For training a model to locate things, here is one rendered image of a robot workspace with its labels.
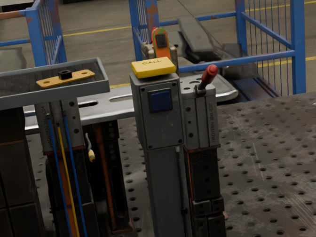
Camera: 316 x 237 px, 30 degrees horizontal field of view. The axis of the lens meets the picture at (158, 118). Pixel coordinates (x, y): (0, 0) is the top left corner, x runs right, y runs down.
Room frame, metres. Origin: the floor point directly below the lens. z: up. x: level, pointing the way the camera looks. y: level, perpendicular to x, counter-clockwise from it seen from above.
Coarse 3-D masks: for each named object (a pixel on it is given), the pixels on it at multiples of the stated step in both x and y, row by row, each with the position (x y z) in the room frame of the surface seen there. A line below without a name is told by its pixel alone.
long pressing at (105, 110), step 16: (224, 80) 1.26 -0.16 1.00; (96, 96) 1.25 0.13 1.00; (112, 96) 1.23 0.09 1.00; (224, 96) 1.15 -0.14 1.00; (32, 112) 1.20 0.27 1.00; (80, 112) 1.15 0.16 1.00; (96, 112) 1.14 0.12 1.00; (112, 112) 1.12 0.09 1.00; (128, 112) 1.12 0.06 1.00; (32, 128) 1.09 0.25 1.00
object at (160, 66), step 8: (136, 64) 0.89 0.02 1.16; (144, 64) 0.89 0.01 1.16; (152, 64) 0.88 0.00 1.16; (160, 64) 0.88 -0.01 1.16; (168, 64) 0.87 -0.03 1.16; (136, 72) 0.86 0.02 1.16; (144, 72) 0.85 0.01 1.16; (152, 72) 0.86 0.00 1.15; (160, 72) 0.86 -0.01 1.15; (168, 72) 0.86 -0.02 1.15
